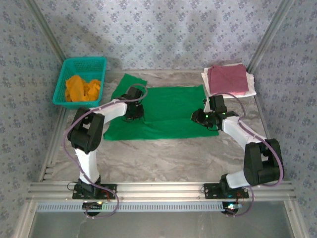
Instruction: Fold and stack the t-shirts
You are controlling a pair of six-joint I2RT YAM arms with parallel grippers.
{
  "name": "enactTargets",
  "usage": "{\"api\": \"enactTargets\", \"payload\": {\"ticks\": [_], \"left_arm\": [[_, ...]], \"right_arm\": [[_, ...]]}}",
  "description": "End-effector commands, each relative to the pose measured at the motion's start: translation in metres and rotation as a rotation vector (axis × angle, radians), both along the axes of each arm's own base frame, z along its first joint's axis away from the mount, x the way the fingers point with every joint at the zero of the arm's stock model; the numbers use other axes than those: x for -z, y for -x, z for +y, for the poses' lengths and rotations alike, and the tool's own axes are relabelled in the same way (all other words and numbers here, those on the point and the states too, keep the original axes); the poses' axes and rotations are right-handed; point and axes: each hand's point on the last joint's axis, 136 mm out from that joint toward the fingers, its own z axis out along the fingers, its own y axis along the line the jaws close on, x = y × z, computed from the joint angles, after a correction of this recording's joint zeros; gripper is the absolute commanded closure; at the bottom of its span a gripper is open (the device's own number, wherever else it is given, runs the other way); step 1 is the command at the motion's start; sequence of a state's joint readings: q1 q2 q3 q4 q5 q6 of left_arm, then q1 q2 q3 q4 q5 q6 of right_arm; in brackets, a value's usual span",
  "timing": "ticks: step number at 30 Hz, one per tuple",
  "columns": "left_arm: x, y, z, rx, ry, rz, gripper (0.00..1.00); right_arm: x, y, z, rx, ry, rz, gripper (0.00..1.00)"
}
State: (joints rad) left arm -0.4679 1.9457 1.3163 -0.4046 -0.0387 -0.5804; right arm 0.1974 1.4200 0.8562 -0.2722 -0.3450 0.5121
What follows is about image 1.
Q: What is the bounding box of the green t-shirt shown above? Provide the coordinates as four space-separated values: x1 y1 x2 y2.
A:
103 73 220 141

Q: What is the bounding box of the stack of folded cloths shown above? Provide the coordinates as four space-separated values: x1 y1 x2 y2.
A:
200 63 257 100

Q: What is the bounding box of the pink folded t-shirt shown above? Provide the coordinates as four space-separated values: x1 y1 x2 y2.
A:
210 91 248 97

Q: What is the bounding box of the maroon folded t-shirt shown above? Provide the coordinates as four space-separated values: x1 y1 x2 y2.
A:
207 64 249 95

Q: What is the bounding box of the orange crumpled t-shirt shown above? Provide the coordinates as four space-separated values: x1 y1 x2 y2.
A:
65 75 102 102

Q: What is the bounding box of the teal plastic basket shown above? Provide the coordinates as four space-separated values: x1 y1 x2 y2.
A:
52 56 107 111

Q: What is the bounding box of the black controller board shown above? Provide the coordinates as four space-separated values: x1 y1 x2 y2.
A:
82 201 105 212
222 202 243 214

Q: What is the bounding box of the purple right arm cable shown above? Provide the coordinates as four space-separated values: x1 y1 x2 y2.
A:
214 93 285 218

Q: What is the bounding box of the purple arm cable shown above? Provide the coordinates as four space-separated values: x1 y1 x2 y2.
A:
63 83 149 220
214 93 285 218

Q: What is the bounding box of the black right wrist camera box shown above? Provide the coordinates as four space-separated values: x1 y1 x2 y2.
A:
191 109 210 125

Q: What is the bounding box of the aluminium side rail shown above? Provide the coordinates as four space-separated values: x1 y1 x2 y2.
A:
255 96 283 180
38 109 69 181

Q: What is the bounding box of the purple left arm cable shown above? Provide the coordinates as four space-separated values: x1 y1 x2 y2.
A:
63 83 149 220

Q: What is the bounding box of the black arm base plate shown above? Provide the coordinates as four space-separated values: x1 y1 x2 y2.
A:
203 182 250 200
72 183 117 200

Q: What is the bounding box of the aluminium frame post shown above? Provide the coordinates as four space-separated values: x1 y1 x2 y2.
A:
24 0 66 60
247 0 295 72

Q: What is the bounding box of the aluminium front rail beam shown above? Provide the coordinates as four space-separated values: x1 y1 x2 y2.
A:
26 181 297 201

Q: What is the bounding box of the grey slotted cable duct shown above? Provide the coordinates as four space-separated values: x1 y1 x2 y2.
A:
36 201 223 213

